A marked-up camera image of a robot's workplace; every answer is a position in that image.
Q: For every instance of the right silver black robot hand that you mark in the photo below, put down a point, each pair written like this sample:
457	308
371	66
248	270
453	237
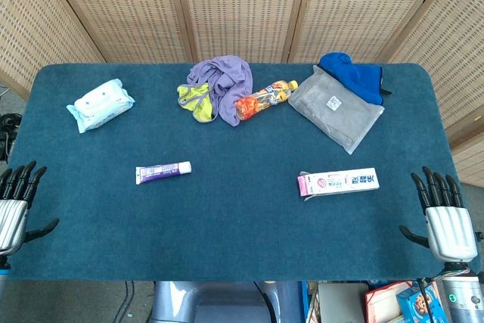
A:
452	230

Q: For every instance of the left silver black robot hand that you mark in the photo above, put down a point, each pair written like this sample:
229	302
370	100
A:
13	224

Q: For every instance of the white pink toothpaste box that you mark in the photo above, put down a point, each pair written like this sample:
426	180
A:
336	183

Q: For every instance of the purple toothpaste tube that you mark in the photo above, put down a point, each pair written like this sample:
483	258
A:
159	172

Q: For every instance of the blue cookie box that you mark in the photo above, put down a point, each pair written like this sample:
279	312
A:
419	306

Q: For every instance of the red-edged book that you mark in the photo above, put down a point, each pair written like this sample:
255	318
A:
382	304

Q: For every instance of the grey laptop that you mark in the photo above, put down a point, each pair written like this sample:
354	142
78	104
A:
340	300

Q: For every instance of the light blue wet wipes pack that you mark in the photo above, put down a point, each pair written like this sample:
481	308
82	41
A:
100	105

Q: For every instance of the grey cloth in clear bag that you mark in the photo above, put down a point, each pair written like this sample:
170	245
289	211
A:
336	115

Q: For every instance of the blue towel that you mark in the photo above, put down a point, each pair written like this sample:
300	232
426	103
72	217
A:
359	77

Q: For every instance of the teal table mat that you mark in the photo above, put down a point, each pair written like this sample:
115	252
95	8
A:
234	209

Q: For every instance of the grey-blue robot torso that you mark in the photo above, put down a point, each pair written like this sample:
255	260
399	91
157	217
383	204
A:
219	302

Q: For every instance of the yellow-green garment with grey trim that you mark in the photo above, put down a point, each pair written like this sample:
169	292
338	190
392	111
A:
200	105

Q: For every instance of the orange yellow drink bottle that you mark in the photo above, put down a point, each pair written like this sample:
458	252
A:
264	99

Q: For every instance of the crumpled purple garment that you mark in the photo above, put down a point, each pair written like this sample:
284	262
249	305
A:
230	81

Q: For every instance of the woven rattan folding screen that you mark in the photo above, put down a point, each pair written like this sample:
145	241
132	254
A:
242	9

